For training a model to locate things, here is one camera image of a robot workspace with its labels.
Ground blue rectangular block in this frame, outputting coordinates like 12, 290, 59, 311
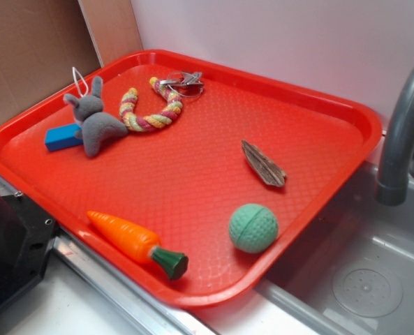
45, 124, 83, 151

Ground brown wood chip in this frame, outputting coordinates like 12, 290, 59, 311
241, 140, 288, 188

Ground grey plastic sink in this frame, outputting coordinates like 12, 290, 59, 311
256, 149, 414, 334

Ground red plastic tray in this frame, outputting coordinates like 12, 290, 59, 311
0, 50, 382, 309

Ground grey toy faucet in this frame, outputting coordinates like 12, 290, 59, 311
375, 68, 414, 206

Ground green foam ball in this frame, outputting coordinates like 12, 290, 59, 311
228, 204, 279, 254

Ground multicolour braided rope toy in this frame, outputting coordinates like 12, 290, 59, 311
119, 77, 183, 133

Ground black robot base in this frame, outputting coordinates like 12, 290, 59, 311
0, 194, 57, 312

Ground metal key ring clips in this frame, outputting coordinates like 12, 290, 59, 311
158, 71, 205, 98

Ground grey plush bunny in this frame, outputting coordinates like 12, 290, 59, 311
64, 76, 129, 158

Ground orange toy carrot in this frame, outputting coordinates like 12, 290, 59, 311
87, 211, 189, 280

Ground brown cardboard panel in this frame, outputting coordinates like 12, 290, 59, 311
0, 0, 144, 135

